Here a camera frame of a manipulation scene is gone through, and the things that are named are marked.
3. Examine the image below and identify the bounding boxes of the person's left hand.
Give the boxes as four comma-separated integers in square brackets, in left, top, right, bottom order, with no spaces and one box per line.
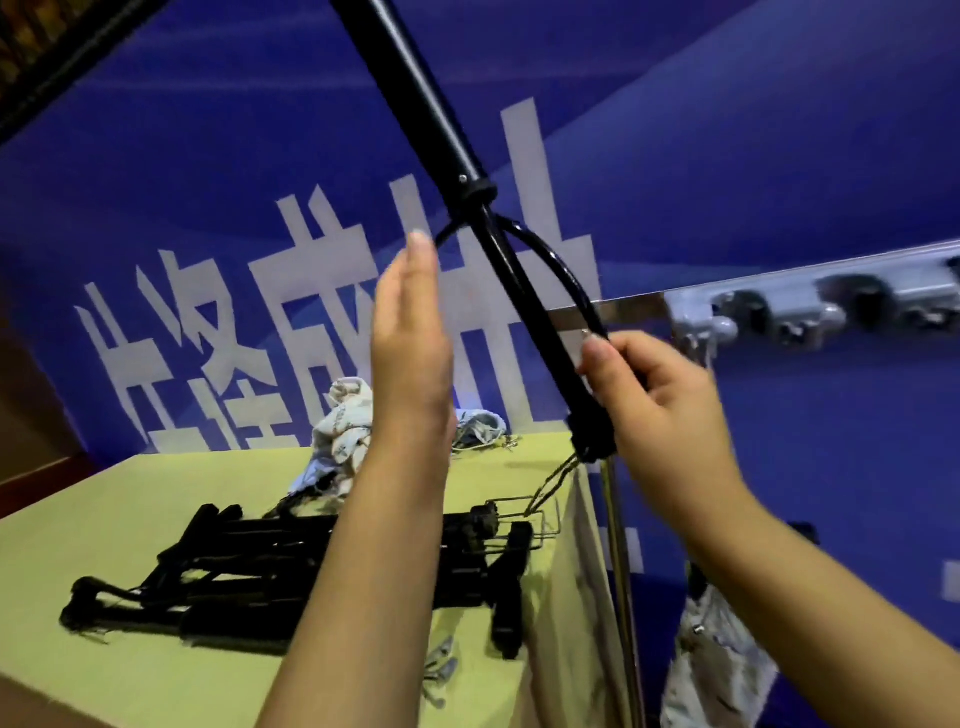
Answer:
[367,231,458,453]

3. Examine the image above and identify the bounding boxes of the person's right hand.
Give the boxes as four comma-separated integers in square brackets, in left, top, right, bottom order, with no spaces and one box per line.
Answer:
[576,330,753,546]

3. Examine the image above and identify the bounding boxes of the black clip hanger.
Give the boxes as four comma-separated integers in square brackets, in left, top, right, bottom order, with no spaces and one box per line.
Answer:
[330,0,621,520]

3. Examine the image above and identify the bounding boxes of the person's left forearm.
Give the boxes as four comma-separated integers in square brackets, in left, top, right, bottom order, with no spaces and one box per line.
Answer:
[257,435,460,728]

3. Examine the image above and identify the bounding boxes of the person's right forearm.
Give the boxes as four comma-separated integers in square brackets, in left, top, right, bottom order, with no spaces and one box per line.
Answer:
[682,480,960,728]

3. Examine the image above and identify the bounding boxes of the light blue crumpled cloth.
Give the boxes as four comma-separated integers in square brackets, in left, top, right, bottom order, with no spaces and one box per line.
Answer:
[451,408,520,454]

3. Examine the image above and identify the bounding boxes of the white patterned cloth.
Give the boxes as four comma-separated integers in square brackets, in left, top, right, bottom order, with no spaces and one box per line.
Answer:
[288,376,376,502]

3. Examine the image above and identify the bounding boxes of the silver clothes rack pole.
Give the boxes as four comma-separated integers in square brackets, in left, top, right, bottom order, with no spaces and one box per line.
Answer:
[598,456,648,728]

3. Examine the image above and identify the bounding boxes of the white patterned hanging garment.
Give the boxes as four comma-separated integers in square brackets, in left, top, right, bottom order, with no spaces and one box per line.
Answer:
[658,558,783,728]

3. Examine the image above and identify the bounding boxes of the pile of black hangers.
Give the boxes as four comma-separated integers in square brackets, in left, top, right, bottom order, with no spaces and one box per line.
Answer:
[58,498,562,663]

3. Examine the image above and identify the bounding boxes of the small grey clips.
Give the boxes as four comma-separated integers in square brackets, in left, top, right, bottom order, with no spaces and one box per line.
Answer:
[418,636,460,711]

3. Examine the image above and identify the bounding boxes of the light green table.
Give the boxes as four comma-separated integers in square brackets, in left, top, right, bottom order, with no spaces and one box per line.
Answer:
[0,430,633,728]

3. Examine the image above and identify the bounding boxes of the silver clothes rack rail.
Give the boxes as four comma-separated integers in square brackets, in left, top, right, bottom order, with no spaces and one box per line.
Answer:
[546,238,960,355]

